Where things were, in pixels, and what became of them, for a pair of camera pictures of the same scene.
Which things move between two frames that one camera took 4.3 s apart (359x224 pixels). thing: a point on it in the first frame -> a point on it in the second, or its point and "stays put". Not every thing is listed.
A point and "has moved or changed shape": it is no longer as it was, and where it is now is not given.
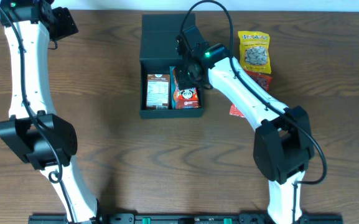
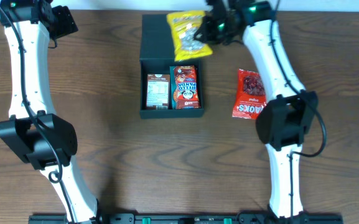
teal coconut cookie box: (171, 86) stays put
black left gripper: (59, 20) stays put
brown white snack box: (158, 91) stays put
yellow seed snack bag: (255, 51) has moved or changed shape
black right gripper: (180, 71) -> (203, 29)
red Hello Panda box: (188, 98) stays put
